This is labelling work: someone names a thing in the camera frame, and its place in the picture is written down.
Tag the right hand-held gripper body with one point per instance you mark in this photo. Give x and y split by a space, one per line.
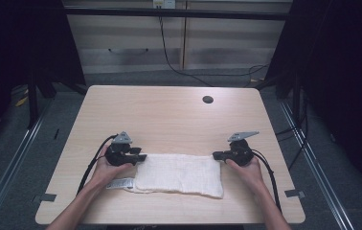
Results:
241 153

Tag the white towel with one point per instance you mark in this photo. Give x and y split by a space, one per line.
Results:
179 174

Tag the black horizontal bar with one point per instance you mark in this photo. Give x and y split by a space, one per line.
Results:
176 13

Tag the metal floor rail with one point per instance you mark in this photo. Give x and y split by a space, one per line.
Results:
316 166
13 163

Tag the black metal stand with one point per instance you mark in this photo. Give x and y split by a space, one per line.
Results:
296 102
33 105

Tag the white wall outlet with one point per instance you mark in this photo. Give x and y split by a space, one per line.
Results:
164 4

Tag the grey tape piece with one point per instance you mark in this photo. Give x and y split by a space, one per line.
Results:
294 193
46 197

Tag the person's left hand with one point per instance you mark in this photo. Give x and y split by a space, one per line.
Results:
108 172

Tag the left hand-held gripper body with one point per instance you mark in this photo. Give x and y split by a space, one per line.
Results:
118 153

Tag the yellow floor item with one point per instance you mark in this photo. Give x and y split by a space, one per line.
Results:
21 101

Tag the beige cabinet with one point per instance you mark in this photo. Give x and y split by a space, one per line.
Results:
227 41

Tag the dark round table grommet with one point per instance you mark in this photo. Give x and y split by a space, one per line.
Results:
208 99

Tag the small black floor item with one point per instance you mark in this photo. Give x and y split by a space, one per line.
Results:
56 134

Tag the black curtain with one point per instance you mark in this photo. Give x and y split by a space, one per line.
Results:
16 41
345 80

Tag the person's right hand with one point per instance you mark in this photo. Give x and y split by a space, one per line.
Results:
247 174

